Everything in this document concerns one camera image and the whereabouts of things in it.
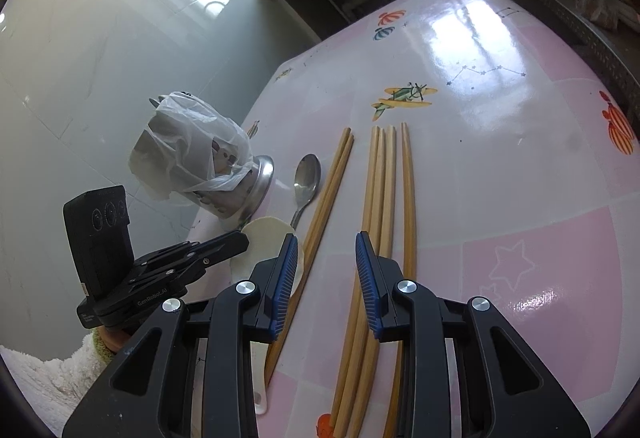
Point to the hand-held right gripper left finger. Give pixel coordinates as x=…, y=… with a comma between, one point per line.
x=285, y=288

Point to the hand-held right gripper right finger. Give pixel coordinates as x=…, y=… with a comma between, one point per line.
x=367, y=288

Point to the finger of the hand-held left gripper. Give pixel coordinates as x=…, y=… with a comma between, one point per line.
x=225, y=243
x=165, y=270

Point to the white ceramic spoon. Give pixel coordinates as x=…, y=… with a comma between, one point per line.
x=265, y=238

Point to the wooden chopstick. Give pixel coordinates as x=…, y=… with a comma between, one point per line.
x=334, y=188
x=326, y=188
x=407, y=198
x=371, y=178
x=389, y=178
x=380, y=178

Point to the metal spoon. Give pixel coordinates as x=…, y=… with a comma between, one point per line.
x=307, y=178

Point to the steel utensil holder with bag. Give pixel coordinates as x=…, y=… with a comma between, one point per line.
x=190, y=128

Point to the person's left forearm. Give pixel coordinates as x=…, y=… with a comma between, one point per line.
x=45, y=383

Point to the pink printed tablecloth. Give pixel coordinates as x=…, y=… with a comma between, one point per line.
x=500, y=168

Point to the perforated metal shelf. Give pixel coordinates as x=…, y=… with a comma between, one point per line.
x=575, y=31

